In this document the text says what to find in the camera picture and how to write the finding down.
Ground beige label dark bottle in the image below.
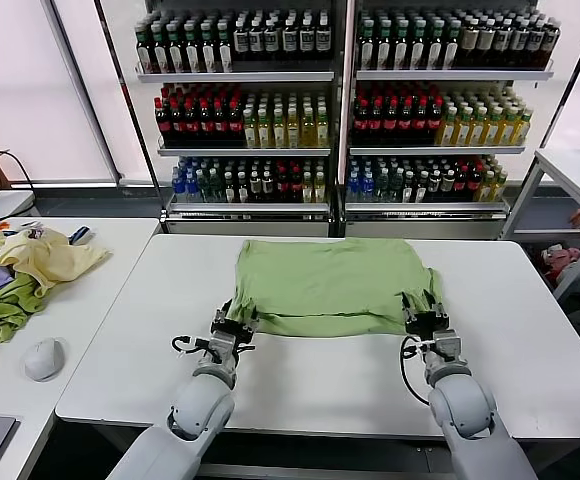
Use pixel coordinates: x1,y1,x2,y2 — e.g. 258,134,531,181
493,22,511,70
527,22,544,70
510,22,528,70
459,22,477,70
543,22,560,70
476,22,494,70

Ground white metal rack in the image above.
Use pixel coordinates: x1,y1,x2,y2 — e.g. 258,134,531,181
499,148,580,301

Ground pink plush toy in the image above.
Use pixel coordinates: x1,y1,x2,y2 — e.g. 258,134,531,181
541,244,580,281

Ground grey computer mouse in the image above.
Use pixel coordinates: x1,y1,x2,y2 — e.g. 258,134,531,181
23,338,66,383

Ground blue white striped item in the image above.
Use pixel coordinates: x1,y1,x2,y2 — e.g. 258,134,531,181
68,226,95,247

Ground red cap cola bottle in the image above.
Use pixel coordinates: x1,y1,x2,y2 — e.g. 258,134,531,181
352,98,369,146
213,98,228,148
184,98,200,148
169,98,185,148
383,98,399,146
154,98,171,148
198,98,214,148
427,98,443,146
398,98,414,146
412,98,428,146
368,98,384,146
227,98,244,148

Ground white label black bottle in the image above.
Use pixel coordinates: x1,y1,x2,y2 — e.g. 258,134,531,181
315,18,332,64
298,18,316,64
248,18,265,64
264,18,280,64
233,18,249,64
281,18,299,64

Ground light green printed T-shirt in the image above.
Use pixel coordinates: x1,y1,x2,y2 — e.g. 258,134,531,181
222,237,450,338

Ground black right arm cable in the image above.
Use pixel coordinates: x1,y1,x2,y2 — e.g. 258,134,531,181
400,334,434,402

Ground green cap dark bottle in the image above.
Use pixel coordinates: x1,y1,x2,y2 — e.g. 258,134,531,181
184,25,201,75
426,23,443,71
201,25,218,75
136,27,153,75
217,24,234,75
358,23,375,71
392,23,409,71
409,23,426,71
443,23,460,71
152,27,169,75
168,27,185,75
375,23,392,71

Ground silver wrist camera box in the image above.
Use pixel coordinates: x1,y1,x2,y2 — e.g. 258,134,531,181
204,333,239,362
432,329,464,362

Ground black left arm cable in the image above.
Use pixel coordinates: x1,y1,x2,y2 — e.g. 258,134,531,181
171,334,212,358

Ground black power cable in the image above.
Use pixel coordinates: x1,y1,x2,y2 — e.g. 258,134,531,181
0,151,35,190

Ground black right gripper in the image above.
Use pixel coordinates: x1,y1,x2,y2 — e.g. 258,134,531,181
400,288,452,342

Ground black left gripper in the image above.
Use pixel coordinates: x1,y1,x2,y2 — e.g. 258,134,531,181
210,308,260,350

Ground pale yellow garment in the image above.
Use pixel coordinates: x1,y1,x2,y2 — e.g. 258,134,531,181
0,225,114,300

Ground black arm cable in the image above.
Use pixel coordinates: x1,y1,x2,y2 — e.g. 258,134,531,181
400,334,434,402
171,334,212,358

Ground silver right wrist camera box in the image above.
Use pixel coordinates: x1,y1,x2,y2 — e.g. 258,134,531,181
432,329,464,362

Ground crumpled green garment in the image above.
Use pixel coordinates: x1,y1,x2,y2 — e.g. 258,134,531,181
0,273,46,346

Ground metal drinks shelf unit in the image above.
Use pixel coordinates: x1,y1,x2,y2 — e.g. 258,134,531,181
342,0,580,242
93,0,349,239

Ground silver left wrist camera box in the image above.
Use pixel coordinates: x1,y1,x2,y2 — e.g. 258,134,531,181
204,333,239,362

